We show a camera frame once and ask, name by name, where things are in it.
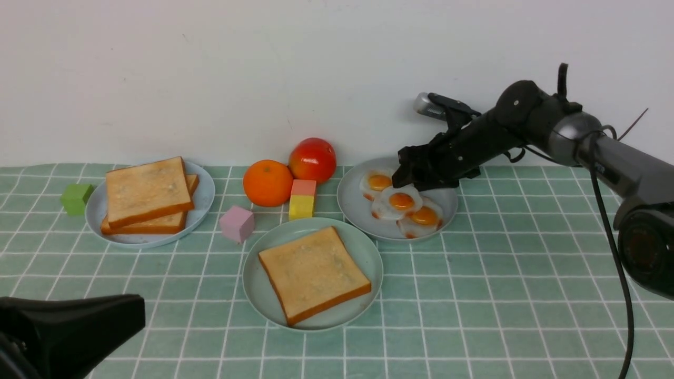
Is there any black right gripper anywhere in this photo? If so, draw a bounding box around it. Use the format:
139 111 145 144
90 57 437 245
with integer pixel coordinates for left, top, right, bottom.
392 113 526 191

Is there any fried egg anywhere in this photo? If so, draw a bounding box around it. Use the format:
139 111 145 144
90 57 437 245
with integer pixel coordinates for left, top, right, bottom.
359 167 395 202
395 196 444 239
371 185 423 221

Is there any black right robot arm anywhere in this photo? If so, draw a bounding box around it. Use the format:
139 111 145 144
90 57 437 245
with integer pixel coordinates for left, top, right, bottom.
392 80 673 299

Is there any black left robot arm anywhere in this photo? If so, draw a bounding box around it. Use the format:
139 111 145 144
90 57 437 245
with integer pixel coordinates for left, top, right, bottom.
1 294 145 378

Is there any grey egg plate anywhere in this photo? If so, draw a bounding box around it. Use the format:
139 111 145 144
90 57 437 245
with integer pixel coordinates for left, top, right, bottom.
337 156 460 242

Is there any mint green centre plate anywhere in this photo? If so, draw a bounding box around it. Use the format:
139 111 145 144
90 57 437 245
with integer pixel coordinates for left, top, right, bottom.
242 217 383 333

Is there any red tomato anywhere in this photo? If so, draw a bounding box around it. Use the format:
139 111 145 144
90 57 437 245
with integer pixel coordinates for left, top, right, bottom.
288 137 336 185

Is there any salmon pink block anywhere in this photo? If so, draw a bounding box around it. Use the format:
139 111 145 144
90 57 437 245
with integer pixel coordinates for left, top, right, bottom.
291 179 317 197

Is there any yellow block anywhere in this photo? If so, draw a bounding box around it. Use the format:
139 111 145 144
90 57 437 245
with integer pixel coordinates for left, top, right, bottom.
288 194 315 221

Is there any orange fruit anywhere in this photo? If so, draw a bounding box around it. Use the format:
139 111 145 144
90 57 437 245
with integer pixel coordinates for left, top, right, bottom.
242 160 294 208

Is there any green checked tablecloth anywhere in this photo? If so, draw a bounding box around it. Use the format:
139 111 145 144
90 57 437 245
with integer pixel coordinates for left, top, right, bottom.
0 164 674 379

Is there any pink cube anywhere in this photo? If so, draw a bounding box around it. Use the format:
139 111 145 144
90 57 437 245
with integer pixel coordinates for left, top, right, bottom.
219 205 255 243

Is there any light blue bread plate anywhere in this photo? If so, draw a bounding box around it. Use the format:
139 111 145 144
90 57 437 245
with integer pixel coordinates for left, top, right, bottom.
85 160 216 250

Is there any green cube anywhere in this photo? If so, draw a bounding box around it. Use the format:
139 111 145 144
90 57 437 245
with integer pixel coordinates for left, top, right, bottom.
60 183 95 216

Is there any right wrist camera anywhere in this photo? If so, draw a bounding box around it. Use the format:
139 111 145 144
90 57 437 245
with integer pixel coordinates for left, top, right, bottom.
412 93 481 131

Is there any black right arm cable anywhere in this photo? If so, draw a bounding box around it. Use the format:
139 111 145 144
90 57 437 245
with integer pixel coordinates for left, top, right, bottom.
500 63 649 379

